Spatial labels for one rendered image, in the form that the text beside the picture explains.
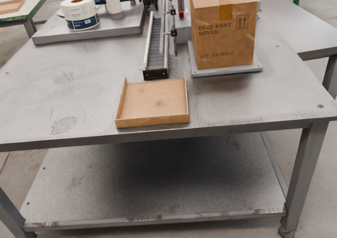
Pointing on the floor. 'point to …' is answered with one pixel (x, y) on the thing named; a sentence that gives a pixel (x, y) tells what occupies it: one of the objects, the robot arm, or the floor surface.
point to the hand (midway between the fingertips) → (158, 10)
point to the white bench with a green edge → (28, 8)
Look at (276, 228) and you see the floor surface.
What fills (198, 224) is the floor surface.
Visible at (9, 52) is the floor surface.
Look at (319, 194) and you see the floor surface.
